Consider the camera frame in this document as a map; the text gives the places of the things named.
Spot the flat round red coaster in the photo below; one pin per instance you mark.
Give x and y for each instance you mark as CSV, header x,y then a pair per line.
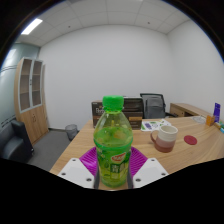
x,y
190,140

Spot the printed paper sheet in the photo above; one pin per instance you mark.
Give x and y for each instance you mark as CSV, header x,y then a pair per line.
x,y
151,125

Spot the black leather sofa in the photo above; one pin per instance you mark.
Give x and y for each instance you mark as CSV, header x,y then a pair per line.
x,y
13,143

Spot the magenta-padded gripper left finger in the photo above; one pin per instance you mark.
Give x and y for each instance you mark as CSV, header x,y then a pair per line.
x,y
80,170

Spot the purple standing card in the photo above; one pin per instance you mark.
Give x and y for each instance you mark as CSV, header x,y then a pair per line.
x,y
217,112

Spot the mesh waste bin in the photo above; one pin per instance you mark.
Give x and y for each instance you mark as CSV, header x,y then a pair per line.
x,y
71,131

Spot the green drink bottle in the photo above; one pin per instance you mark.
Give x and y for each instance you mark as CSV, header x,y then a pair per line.
x,y
112,143

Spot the white and brown mug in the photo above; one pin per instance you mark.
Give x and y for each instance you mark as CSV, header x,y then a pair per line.
x,y
166,139

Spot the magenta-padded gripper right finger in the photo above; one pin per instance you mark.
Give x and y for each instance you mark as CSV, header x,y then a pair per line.
x,y
146,170

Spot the wooden shelf cabinet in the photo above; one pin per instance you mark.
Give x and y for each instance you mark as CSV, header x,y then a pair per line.
x,y
30,100

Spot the long ceiling light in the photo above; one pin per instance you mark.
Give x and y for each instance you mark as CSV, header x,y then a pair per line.
x,y
31,26

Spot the dark brown cardboard box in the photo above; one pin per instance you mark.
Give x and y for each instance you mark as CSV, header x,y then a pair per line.
x,y
97,113

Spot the black mesh office chair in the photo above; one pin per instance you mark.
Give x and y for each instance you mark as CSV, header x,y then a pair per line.
x,y
155,106

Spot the wooden side desk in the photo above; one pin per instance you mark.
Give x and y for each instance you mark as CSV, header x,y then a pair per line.
x,y
188,109

